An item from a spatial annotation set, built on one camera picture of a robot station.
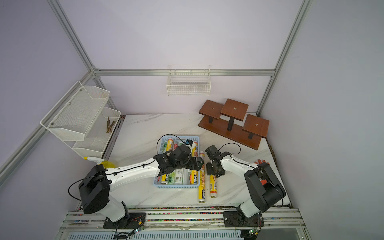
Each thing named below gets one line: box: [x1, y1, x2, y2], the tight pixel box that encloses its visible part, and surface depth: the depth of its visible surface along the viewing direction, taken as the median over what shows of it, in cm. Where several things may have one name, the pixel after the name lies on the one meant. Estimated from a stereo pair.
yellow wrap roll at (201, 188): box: [198, 150, 206, 203], surface depth 83 cm
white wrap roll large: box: [180, 168, 191, 184], surface depth 86 cm
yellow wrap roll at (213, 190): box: [209, 174, 218, 199], surface depth 83 cm
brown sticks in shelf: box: [106, 116, 116, 133], surface depth 98 cm
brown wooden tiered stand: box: [198, 98, 270, 151], surface depth 103 cm
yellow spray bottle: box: [83, 156, 116, 169], surface depth 79 cm
